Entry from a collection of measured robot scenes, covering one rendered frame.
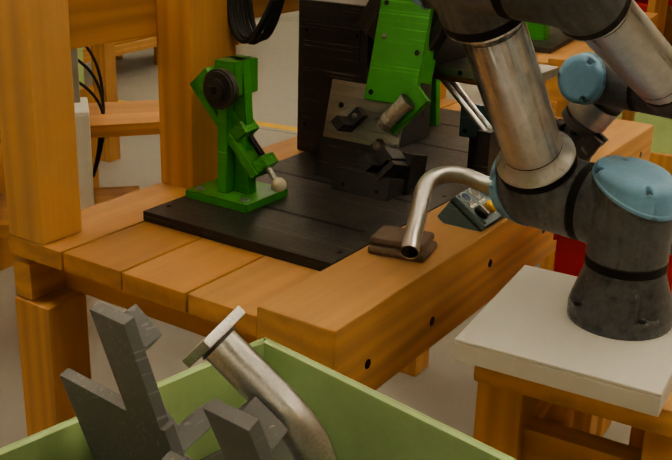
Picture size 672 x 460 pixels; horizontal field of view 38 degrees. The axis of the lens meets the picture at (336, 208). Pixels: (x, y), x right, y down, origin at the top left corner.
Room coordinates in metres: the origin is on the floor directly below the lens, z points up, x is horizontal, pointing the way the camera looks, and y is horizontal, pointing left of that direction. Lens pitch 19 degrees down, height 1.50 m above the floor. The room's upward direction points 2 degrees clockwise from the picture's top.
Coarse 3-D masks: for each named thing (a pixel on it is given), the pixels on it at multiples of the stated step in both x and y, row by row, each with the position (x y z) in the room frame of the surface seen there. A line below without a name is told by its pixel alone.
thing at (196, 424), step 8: (200, 408) 0.80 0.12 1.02; (168, 416) 0.78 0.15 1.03; (192, 416) 0.79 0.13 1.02; (200, 416) 0.79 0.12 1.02; (176, 424) 0.78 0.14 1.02; (184, 424) 0.78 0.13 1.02; (192, 424) 0.79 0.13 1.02; (200, 424) 0.79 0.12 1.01; (208, 424) 0.79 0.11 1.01; (184, 432) 0.78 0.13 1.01; (192, 432) 0.78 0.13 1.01; (200, 432) 0.78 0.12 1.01; (184, 440) 0.77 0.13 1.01; (192, 440) 0.78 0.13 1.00; (184, 448) 0.77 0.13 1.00
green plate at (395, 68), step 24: (384, 0) 1.96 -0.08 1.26; (408, 0) 1.93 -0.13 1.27; (384, 24) 1.94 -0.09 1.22; (408, 24) 1.92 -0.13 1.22; (384, 48) 1.93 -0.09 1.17; (408, 48) 1.90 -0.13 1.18; (384, 72) 1.91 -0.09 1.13; (408, 72) 1.89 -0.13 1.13; (432, 72) 1.94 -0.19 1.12; (384, 96) 1.90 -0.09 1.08
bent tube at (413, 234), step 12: (444, 168) 1.63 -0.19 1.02; (456, 168) 1.63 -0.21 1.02; (420, 180) 1.59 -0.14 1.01; (432, 180) 1.59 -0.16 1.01; (444, 180) 1.62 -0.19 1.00; (456, 180) 1.63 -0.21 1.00; (468, 180) 1.63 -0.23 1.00; (480, 180) 1.63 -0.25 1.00; (420, 192) 1.56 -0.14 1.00; (420, 204) 1.53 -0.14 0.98; (408, 216) 1.52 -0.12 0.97; (420, 216) 1.51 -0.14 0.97; (408, 228) 1.48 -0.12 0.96; (420, 228) 1.48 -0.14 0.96; (408, 240) 1.45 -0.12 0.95; (420, 240) 1.46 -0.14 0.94; (408, 252) 1.46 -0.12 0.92
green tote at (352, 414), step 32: (288, 352) 1.04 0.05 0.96; (160, 384) 0.95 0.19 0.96; (192, 384) 0.98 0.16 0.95; (224, 384) 1.02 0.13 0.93; (320, 384) 1.00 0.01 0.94; (352, 384) 0.97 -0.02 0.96; (320, 416) 1.00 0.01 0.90; (352, 416) 0.96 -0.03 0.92; (384, 416) 0.93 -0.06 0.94; (416, 416) 0.90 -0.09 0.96; (0, 448) 0.82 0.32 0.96; (32, 448) 0.83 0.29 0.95; (64, 448) 0.86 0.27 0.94; (192, 448) 0.98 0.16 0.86; (352, 448) 0.96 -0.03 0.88; (384, 448) 0.93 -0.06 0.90; (416, 448) 0.90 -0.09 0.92; (448, 448) 0.87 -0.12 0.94; (480, 448) 0.85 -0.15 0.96
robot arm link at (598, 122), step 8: (568, 104) 1.57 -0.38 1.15; (576, 104) 1.55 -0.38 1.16; (592, 104) 1.53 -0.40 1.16; (576, 112) 1.54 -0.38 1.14; (584, 112) 1.53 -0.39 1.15; (592, 112) 1.53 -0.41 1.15; (600, 112) 1.52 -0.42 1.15; (576, 120) 1.54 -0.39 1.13; (584, 120) 1.53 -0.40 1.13; (592, 120) 1.53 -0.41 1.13; (600, 120) 1.53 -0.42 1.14; (608, 120) 1.53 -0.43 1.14; (584, 128) 1.54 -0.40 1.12; (592, 128) 1.53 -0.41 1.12; (600, 128) 1.54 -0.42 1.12
